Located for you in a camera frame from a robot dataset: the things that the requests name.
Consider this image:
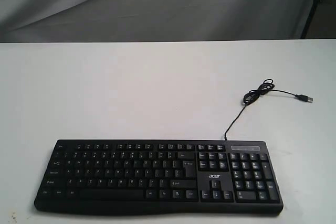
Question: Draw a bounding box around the black acer keyboard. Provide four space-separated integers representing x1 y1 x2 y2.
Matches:
34 140 283 216

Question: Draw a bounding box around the grey backdrop cloth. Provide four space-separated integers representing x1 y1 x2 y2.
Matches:
1 0 314 42

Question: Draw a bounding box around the black stand pole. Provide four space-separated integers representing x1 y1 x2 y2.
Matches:
300 0 323 39

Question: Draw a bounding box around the black USB cable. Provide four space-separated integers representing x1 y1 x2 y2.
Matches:
224 78 314 141

